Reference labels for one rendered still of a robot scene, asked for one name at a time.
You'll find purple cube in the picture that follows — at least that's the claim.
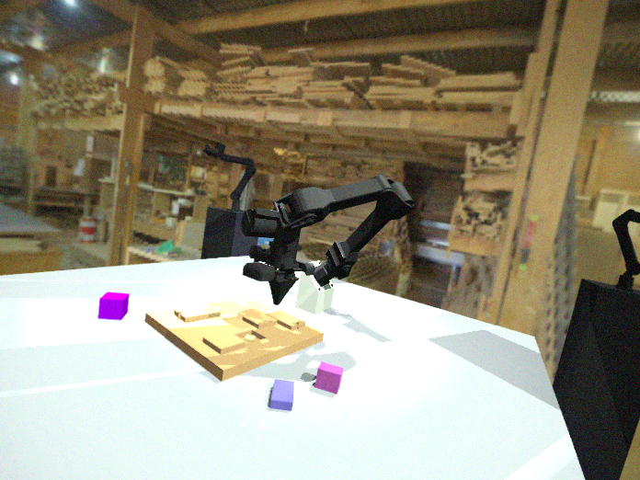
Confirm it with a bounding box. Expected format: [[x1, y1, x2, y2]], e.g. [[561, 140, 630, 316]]
[[97, 292, 130, 320]]

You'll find pink cube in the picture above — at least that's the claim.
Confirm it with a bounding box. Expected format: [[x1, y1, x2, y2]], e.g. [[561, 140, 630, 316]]
[[314, 362, 344, 394]]

